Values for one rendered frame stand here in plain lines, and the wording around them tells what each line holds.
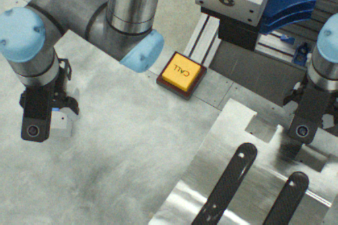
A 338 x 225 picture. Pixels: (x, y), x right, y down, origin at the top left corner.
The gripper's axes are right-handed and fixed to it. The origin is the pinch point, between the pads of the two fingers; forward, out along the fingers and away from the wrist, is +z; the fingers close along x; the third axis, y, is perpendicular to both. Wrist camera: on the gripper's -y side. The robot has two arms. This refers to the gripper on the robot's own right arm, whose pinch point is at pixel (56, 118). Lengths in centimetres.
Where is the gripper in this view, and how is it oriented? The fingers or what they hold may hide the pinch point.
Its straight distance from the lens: 139.8
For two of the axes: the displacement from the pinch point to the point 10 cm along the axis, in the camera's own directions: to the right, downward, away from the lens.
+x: -10.0, -0.8, 0.5
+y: 1.0, -9.3, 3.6
